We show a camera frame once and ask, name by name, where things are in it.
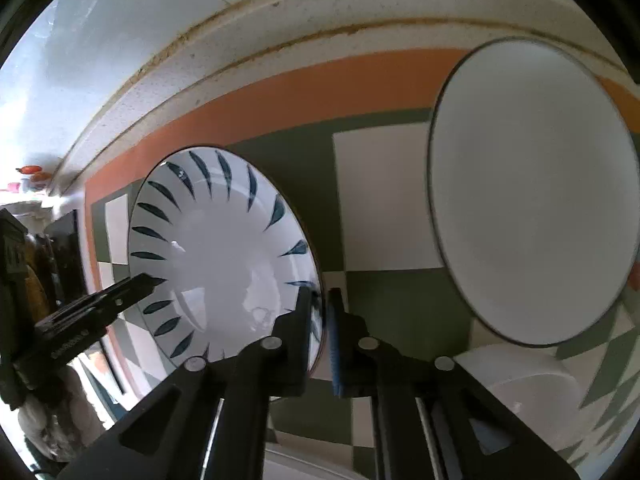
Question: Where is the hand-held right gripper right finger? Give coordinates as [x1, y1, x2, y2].
[323, 287, 582, 480]

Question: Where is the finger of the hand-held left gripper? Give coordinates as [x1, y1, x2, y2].
[34, 272, 168, 361]

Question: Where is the black gas stove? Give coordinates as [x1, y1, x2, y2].
[44, 209, 86, 311]

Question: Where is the group of colourful wall stickers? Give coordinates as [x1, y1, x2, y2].
[7, 163, 51, 196]

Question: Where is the white plate with dark rim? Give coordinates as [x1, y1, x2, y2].
[426, 38, 640, 350]

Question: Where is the white bowl with dark rim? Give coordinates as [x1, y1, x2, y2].
[452, 344, 588, 456]

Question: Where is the mottled grey cloth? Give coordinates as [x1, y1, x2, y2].
[17, 355, 108, 463]

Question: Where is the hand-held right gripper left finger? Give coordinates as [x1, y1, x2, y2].
[57, 286, 313, 480]

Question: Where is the leaf pattern plate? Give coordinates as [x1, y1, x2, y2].
[129, 146, 323, 376]

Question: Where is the green white checkered cloth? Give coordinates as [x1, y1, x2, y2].
[82, 47, 640, 480]

